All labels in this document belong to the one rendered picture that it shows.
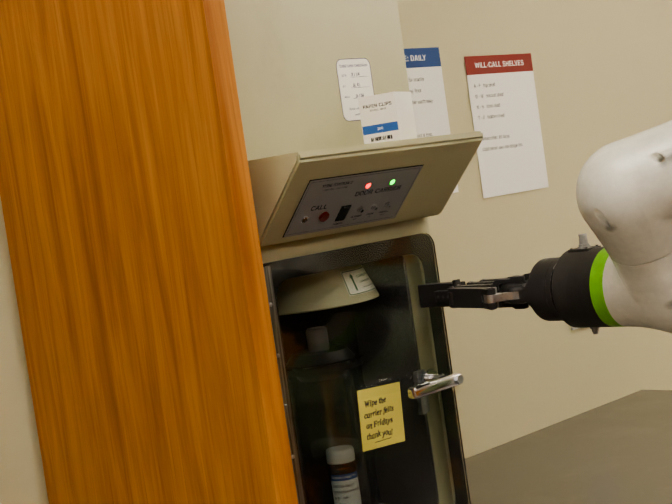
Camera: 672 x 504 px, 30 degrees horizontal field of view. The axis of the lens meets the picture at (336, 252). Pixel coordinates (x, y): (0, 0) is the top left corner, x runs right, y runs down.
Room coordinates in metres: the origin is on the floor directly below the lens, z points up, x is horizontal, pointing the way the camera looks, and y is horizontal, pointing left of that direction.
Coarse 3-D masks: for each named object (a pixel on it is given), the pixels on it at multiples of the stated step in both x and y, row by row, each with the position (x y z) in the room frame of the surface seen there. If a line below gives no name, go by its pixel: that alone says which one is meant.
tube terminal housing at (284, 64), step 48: (240, 0) 1.49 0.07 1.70; (288, 0) 1.54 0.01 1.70; (336, 0) 1.60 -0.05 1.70; (384, 0) 1.66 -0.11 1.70; (240, 48) 1.48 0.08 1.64; (288, 48) 1.53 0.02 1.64; (336, 48) 1.59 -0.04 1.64; (384, 48) 1.65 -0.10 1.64; (240, 96) 1.47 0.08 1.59; (288, 96) 1.53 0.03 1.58; (336, 96) 1.58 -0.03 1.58; (288, 144) 1.52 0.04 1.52; (336, 144) 1.57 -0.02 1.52; (336, 240) 1.56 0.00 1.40
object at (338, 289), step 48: (384, 240) 1.60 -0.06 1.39; (432, 240) 1.66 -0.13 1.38; (288, 288) 1.48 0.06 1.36; (336, 288) 1.53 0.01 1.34; (384, 288) 1.59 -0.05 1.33; (288, 336) 1.47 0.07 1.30; (336, 336) 1.53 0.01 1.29; (384, 336) 1.58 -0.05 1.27; (432, 336) 1.64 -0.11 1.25; (288, 384) 1.47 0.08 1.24; (336, 384) 1.52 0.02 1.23; (384, 384) 1.57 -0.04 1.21; (336, 432) 1.51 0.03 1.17; (432, 432) 1.62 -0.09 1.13; (336, 480) 1.50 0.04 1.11; (384, 480) 1.56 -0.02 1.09; (432, 480) 1.61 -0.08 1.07
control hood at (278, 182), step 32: (256, 160) 1.43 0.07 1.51; (288, 160) 1.38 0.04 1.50; (320, 160) 1.40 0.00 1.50; (352, 160) 1.44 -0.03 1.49; (384, 160) 1.48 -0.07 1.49; (416, 160) 1.52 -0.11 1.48; (448, 160) 1.57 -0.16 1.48; (256, 192) 1.43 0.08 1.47; (288, 192) 1.40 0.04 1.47; (416, 192) 1.58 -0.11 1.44; (448, 192) 1.63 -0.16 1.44; (288, 224) 1.44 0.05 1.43; (384, 224) 1.59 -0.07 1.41
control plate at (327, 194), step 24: (408, 168) 1.52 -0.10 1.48; (312, 192) 1.43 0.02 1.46; (336, 192) 1.46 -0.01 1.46; (360, 192) 1.49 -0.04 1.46; (384, 192) 1.53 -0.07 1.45; (408, 192) 1.56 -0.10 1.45; (312, 216) 1.46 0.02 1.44; (336, 216) 1.50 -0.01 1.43; (360, 216) 1.53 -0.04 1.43; (384, 216) 1.57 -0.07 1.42
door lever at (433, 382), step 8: (424, 376) 1.62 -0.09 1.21; (432, 376) 1.62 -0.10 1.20; (440, 376) 1.61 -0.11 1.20; (448, 376) 1.58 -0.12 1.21; (456, 376) 1.59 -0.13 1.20; (416, 384) 1.56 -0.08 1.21; (424, 384) 1.55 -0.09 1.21; (432, 384) 1.56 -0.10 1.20; (440, 384) 1.57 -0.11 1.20; (448, 384) 1.58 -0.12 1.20; (456, 384) 1.59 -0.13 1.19; (408, 392) 1.55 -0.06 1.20; (416, 392) 1.54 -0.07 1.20; (424, 392) 1.55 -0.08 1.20; (432, 392) 1.56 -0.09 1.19
